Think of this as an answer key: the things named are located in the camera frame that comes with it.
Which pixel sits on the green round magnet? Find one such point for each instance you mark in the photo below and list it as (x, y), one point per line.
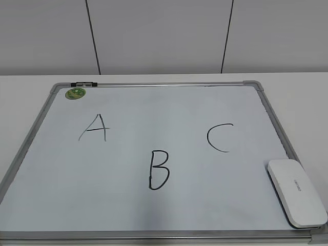
(75, 93)

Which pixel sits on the white whiteboard eraser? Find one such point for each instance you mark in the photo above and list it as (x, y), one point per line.
(299, 198)

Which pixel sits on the white framed whiteboard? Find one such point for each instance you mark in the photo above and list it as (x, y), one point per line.
(150, 163)

